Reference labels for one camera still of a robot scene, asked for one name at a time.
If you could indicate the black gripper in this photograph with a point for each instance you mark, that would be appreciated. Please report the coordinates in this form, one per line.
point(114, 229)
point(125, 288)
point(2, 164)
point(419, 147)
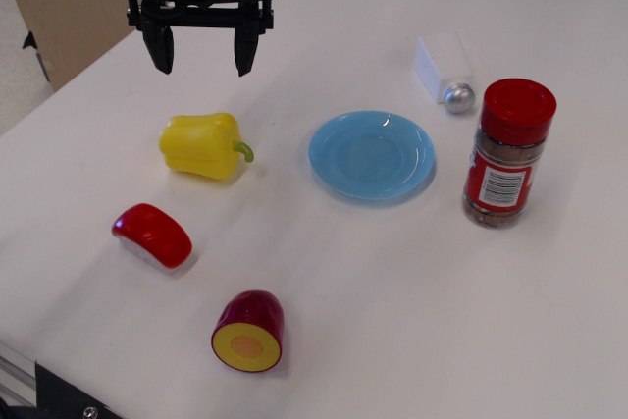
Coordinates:
point(155, 17)

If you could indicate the blue plate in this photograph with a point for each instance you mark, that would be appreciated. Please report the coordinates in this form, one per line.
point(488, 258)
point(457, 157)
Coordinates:
point(372, 155)

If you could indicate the yellow toy bell pepper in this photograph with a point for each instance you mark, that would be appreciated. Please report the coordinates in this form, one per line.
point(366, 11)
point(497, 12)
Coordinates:
point(206, 145)

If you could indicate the white salt shaker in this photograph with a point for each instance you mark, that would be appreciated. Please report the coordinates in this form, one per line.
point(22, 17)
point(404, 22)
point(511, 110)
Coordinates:
point(441, 63)

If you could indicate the halved purple toy fruit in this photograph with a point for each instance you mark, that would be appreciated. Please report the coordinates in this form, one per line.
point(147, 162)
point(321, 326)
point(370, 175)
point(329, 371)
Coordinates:
point(249, 333)

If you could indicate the red-lidded spice jar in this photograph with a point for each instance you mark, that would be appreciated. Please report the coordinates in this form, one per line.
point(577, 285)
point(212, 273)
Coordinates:
point(511, 137)

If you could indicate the aluminium table frame rail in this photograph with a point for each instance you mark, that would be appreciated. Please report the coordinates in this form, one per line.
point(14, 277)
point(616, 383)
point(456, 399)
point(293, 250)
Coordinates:
point(18, 382)

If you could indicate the black corner bracket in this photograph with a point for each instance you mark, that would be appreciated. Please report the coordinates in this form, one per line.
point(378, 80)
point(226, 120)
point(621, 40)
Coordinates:
point(64, 400)

